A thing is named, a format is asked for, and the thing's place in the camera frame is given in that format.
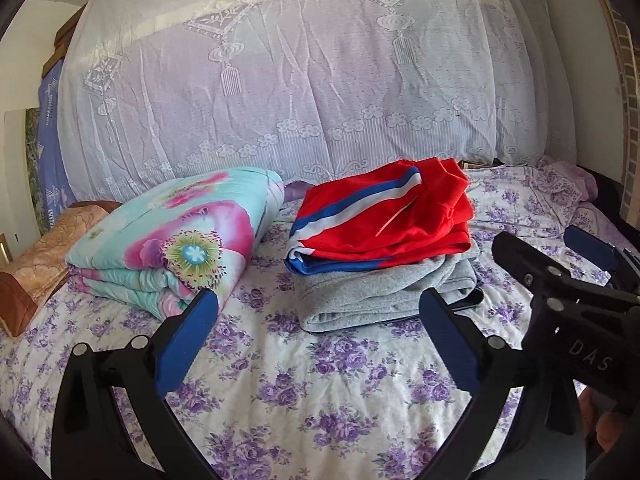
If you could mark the folded black garment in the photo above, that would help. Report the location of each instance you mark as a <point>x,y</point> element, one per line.
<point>471,300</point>

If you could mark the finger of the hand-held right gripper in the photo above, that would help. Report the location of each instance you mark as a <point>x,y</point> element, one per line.
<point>525,265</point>
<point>590,247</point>

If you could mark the brick patterned curtain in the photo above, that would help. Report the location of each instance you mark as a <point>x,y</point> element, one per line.
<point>625,85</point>

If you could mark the blue patterned cloth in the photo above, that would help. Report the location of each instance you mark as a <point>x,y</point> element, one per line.
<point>52,160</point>

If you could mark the purple floral bedsheet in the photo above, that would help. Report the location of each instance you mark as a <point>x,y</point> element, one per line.
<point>325,400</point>

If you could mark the folded floral quilt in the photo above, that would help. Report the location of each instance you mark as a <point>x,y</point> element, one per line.
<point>165,250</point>

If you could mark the red pants with striped sides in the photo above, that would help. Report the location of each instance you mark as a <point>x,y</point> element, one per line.
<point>380,220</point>

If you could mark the white lace cover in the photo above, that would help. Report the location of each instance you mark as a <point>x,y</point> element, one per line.
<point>300,85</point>

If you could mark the person's right hand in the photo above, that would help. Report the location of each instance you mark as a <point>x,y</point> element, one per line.
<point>610,425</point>

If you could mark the brown pillow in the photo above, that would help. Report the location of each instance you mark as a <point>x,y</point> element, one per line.
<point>40,270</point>

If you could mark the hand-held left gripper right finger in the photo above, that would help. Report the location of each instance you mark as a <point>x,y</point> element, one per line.
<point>450,345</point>

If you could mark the marble patterned board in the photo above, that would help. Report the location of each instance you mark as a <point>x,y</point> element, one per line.
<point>22,170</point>

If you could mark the folded grey pants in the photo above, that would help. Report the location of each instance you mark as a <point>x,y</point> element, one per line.
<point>360,295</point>

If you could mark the gold picture frame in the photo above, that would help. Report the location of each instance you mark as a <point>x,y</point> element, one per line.
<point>4,247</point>

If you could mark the wooden cabinet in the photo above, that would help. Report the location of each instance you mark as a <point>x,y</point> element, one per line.
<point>62,40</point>

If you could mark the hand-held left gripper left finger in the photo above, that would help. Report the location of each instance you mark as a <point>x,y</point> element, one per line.
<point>187,345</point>

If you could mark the purple floral pillowcase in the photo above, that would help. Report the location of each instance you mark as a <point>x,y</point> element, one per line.
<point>565,180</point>

